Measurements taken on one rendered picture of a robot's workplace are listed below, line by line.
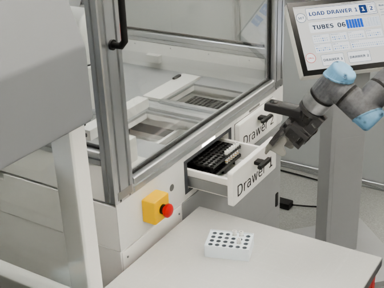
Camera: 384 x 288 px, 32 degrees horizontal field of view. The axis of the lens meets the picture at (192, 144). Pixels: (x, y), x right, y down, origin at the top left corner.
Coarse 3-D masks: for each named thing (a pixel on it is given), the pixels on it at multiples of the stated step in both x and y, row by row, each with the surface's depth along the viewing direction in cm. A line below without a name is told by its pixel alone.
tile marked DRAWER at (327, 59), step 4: (324, 56) 259; (328, 56) 259; (332, 56) 259; (336, 56) 259; (340, 56) 260; (324, 60) 258; (328, 60) 258; (332, 60) 259; (336, 60) 259; (340, 60) 259; (344, 60) 259; (324, 64) 258; (328, 64) 258
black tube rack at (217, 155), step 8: (216, 144) 217; (224, 144) 217; (232, 144) 217; (208, 152) 212; (216, 152) 212; (224, 152) 213; (192, 160) 207; (200, 160) 207; (208, 160) 207; (232, 160) 212; (192, 168) 209; (200, 168) 208; (208, 168) 209; (216, 168) 208; (224, 168) 208
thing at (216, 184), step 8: (240, 144) 219; (248, 144) 217; (240, 152) 220; (248, 152) 218; (240, 160) 220; (192, 176) 203; (200, 176) 201; (208, 176) 199; (216, 176) 198; (224, 176) 210; (192, 184) 204; (200, 184) 202; (208, 184) 200; (216, 184) 198; (224, 184) 197; (208, 192) 202; (216, 192) 200; (224, 192) 198
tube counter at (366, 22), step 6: (354, 18) 265; (360, 18) 266; (366, 18) 266; (372, 18) 267; (378, 18) 267; (342, 24) 264; (348, 24) 264; (354, 24) 265; (360, 24) 265; (366, 24) 265; (372, 24) 266; (378, 24) 266
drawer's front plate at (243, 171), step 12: (264, 144) 209; (252, 156) 202; (264, 156) 208; (240, 168) 195; (252, 168) 203; (228, 180) 193; (240, 180) 197; (252, 180) 204; (228, 192) 195; (240, 192) 199; (228, 204) 197
